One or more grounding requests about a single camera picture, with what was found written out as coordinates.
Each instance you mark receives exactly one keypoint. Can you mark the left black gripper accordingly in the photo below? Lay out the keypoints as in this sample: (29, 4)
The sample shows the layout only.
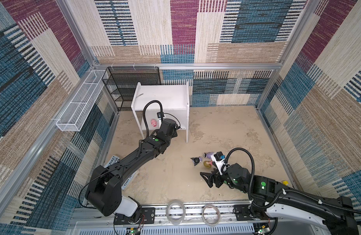
(174, 133)

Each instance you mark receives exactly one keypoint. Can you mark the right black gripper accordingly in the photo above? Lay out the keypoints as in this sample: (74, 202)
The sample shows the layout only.
(215, 175)

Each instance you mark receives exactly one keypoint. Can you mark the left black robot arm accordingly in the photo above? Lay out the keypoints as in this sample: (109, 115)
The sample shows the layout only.
(104, 189)

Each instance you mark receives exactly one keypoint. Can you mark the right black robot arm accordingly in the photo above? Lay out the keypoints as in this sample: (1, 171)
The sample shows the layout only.
(270, 199)

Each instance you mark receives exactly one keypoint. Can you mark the white two-tier shelf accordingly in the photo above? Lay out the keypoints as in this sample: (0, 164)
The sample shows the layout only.
(174, 99)

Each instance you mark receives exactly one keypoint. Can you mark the olive green figure toy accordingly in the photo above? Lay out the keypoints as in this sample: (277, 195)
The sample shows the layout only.
(208, 164)

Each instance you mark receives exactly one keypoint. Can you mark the black purple bat toy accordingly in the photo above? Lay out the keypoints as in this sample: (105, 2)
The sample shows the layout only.
(196, 160)

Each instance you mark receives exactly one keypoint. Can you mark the purple figure toy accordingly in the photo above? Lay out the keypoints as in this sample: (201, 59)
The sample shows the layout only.
(208, 155)

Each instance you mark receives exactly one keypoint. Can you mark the clear tape roll right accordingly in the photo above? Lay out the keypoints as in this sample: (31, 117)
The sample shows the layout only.
(211, 215)

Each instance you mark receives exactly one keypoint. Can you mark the clear tape roll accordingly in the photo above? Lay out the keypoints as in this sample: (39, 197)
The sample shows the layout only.
(211, 215)
(175, 212)

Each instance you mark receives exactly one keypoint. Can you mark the clear tape roll left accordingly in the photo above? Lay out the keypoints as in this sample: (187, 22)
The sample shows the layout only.
(175, 212)

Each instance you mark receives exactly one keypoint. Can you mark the colourful children's book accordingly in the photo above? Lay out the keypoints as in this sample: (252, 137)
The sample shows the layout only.
(115, 159)

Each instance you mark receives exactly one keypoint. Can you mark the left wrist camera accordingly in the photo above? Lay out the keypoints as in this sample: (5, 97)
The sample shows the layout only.
(160, 116)

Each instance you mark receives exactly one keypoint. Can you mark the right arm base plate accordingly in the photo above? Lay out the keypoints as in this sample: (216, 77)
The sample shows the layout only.
(246, 212)

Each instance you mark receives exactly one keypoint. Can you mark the black wire mesh rack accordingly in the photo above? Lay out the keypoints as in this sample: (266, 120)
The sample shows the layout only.
(121, 83)

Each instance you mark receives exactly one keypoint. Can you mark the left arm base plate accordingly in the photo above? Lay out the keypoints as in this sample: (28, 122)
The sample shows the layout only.
(142, 215)

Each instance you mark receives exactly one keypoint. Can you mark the white wire mesh basket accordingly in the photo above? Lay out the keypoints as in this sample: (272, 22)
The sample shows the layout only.
(77, 111)

